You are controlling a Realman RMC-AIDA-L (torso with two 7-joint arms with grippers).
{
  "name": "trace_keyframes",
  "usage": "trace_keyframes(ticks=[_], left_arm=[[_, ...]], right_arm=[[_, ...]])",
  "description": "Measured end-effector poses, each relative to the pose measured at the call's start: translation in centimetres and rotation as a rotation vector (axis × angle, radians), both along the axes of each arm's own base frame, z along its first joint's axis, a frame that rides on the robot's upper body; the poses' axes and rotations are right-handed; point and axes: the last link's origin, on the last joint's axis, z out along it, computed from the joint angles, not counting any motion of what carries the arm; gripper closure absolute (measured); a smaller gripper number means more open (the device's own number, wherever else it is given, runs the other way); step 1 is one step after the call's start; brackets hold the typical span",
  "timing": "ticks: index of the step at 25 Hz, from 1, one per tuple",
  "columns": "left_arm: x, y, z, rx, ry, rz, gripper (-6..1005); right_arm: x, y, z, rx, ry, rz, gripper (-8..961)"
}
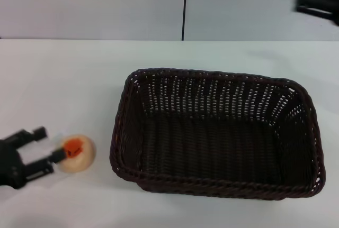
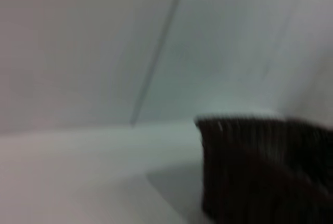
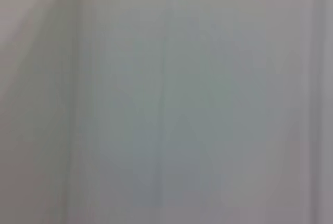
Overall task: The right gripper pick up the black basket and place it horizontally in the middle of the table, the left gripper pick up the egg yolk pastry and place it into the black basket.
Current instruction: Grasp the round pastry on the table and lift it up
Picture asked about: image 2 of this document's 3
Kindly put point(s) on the dark brown wicker basket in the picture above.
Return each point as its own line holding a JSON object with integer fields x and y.
{"x": 265, "y": 172}

